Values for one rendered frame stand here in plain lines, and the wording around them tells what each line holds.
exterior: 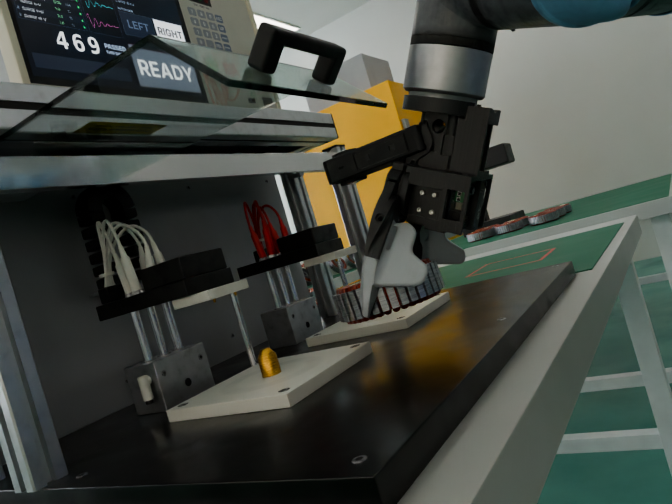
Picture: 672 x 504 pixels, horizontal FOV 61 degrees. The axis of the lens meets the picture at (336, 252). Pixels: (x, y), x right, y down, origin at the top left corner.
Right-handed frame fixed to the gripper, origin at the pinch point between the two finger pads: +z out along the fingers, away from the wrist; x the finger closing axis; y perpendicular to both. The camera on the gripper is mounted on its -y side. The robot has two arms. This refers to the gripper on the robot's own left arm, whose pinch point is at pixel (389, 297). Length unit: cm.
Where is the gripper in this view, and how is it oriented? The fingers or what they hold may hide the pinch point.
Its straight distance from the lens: 59.0
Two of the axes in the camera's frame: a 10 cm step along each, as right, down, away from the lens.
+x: 5.0, -1.5, 8.5
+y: 8.6, 2.3, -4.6
